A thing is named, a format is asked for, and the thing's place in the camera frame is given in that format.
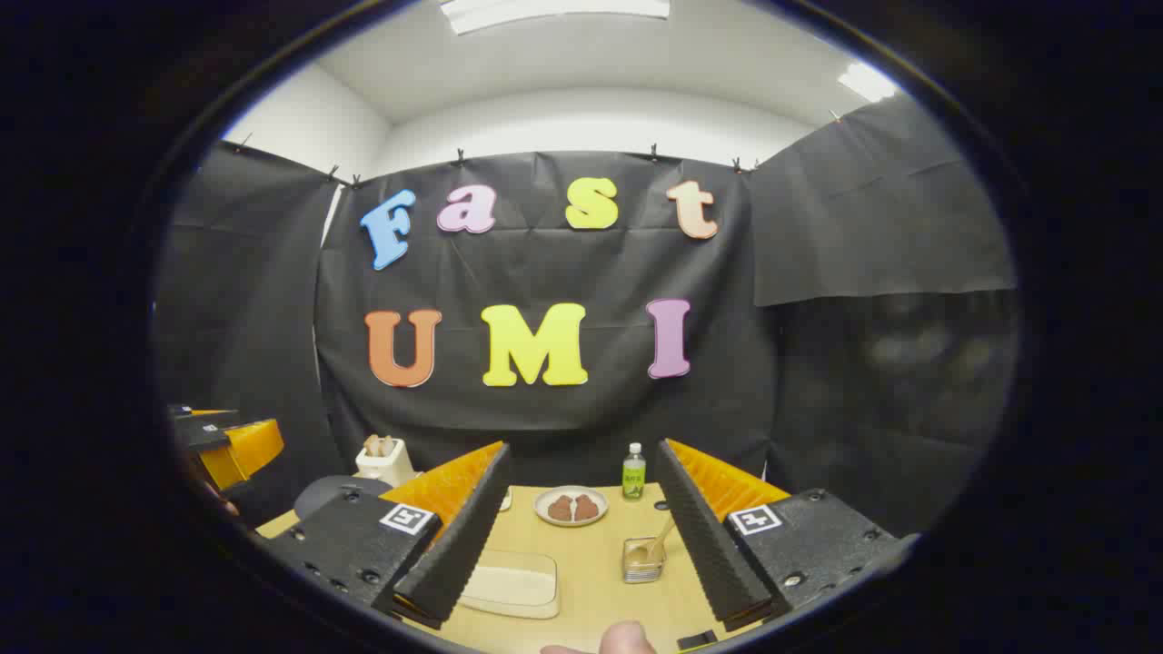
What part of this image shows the black backdrop cloth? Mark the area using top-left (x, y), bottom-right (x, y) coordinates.
top-left (154, 95), bottom-right (1019, 537)

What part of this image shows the white round plate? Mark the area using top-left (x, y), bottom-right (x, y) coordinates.
top-left (534, 485), bottom-right (610, 528)

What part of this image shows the white toaster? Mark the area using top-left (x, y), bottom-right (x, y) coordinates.
top-left (354, 434), bottom-right (417, 488)

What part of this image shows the row of black cloth clips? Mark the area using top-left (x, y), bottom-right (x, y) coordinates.
top-left (232, 109), bottom-right (841, 187)

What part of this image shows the wooden spoon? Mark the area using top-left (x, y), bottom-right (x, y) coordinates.
top-left (636, 516), bottom-right (678, 564)

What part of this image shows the ceiling light panel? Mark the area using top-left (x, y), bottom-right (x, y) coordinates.
top-left (838, 62), bottom-right (900, 103)

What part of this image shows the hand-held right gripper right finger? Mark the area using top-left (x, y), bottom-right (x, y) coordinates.
top-left (656, 439), bottom-right (919, 634)

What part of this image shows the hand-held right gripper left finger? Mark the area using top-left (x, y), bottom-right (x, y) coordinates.
top-left (259, 441), bottom-right (512, 630)

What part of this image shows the cream rectangular rice container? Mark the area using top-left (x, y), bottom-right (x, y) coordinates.
top-left (457, 549), bottom-right (561, 620)

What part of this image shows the metal wire chopstick holder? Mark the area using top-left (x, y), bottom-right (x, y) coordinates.
top-left (622, 536), bottom-right (669, 584)

